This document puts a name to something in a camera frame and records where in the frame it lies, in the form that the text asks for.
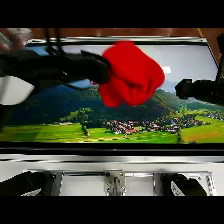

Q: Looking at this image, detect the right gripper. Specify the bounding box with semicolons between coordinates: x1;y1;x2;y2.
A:
174;78;202;101

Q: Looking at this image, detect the silver frame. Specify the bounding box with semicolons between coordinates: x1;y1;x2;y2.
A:
0;35;224;197

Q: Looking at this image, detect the black cable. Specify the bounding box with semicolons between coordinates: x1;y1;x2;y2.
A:
44;28;64;57

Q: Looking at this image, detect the red T-shirt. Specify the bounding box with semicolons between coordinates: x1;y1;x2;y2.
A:
97;40;166;108

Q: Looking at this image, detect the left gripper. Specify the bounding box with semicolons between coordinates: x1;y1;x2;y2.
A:
80;50;111;85

